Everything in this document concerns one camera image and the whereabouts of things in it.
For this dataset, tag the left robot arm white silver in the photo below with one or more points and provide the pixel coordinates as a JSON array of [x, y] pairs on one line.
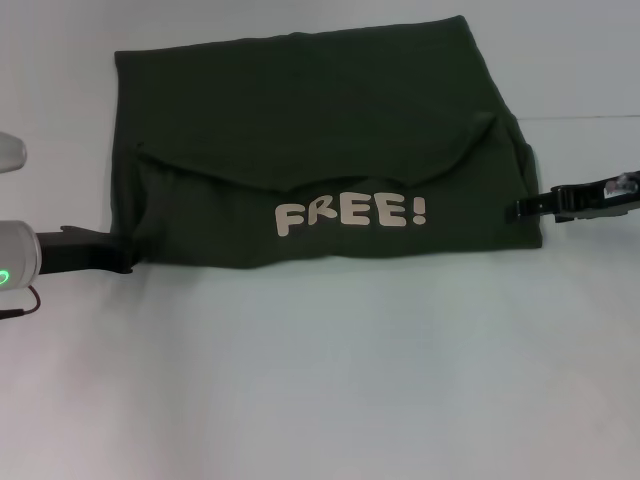
[[17, 257]]

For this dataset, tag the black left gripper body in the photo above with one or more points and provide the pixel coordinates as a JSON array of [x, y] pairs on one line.
[[85, 252]]

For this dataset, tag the dark green shirt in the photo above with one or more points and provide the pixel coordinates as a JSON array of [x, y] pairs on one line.
[[320, 150]]

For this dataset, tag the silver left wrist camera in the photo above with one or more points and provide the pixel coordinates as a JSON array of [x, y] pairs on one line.
[[11, 152]]

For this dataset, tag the right gripper silver connector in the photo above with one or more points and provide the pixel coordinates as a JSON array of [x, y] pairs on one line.
[[622, 184]]

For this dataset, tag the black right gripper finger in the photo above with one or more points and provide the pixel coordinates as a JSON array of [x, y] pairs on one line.
[[537, 205]]

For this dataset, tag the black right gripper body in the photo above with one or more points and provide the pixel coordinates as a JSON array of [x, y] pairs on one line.
[[600, 202]]

